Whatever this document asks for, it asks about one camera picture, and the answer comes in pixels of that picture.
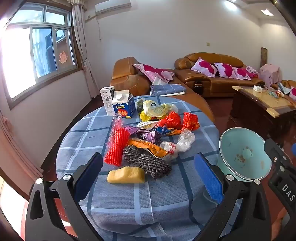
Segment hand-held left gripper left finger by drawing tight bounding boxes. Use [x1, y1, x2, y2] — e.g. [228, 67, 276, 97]
[25, 152, 104, 241]

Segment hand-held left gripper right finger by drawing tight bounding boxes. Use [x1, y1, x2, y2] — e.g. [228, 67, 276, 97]
[194, 153, 272, 241]

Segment teal enamel bin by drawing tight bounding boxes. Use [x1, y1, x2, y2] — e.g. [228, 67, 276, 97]
[218, 127, 273, 182]

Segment yellow sponge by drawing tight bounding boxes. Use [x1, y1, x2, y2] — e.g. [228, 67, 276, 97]
[107, 166, 146, 184]

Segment red foam net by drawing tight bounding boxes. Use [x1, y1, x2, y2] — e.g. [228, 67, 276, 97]
[103, 126, 131, 166]

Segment white plastic bag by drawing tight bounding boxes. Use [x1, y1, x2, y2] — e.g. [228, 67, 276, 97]
[160, 130, 196, 158]

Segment black foam net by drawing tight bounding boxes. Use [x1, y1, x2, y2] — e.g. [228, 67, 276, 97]
[122, 146, 173, 180]

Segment red foil wrapper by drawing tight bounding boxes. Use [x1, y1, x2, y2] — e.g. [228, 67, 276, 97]
[181, 112, 200, 132]

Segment orange snack wrapper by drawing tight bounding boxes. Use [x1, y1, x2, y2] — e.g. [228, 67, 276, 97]
[127, 138, 169, 160]

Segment blue snack wrapper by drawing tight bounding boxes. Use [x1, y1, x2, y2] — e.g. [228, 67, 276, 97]
[154, 125, 182, 136]

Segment red plastic bag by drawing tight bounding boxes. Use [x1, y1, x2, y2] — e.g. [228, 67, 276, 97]
[157, 111, 183, 130]

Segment purple foil wrapper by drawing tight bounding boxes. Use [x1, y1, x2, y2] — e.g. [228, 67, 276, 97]
[124, 125, 162, 144]

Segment white snack wrapper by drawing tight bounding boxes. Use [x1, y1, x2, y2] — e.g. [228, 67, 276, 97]
[137, 121, 158, 129]

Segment bright yellow plastic bag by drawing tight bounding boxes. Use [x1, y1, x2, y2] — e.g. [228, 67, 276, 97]
[139, 111, 153, 122]

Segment pale yellow plastic bag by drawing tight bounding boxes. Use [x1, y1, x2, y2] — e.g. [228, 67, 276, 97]
[142, 100, 178, 118]

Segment dark wooden coffee table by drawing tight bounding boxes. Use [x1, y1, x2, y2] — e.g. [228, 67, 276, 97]
[228, 86, 296, 144]

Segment blue plaid tablecloth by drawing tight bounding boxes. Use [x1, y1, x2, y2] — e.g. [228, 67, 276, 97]
[56, 95, 220, 241]

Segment brown leather armchair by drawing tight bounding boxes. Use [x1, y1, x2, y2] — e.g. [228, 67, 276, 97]
[270, 80, 296, 102]

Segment blue milk carton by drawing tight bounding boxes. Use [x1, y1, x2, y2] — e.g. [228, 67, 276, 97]
[112, 90, 136, 119]

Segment white milk carton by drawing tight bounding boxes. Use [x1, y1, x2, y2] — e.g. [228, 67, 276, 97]
[100, 86, 115, 116]

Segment pink floral cover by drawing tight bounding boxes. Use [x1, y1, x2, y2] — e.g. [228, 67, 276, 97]
[258, 64, 281, 87]

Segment pink curtain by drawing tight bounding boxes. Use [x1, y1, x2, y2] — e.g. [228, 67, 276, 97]
[0, 111, 43, 183]
[72, 0, 100, 99]

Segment pink folded blanket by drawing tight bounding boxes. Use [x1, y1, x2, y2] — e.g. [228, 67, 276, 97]
[245, 65, 259, 78]

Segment brown leather long sofa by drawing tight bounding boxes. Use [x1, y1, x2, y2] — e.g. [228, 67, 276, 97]
[174, 52, 265, 97]

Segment dark green packet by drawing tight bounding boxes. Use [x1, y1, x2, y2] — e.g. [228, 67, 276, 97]
[135, 98, 145, 114]

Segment rolled mat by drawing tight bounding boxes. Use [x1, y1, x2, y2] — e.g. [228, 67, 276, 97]
[260, 47, 268, 67]

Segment folded blue plaid cloth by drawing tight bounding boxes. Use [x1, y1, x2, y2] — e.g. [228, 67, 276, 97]
[150, 84, 187, 96]

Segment brown leather chaise sofa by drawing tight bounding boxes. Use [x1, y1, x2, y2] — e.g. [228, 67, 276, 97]
[110, 57, 215, 123]

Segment white folded cloth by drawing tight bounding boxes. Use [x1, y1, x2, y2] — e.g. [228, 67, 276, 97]
[151, 76, 167, 86]

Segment window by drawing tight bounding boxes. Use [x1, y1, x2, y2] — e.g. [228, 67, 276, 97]
[0, 3, 80, 109]

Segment white air conditioner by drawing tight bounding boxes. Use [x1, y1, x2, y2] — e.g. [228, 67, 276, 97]
[95, 0, 132, 15]

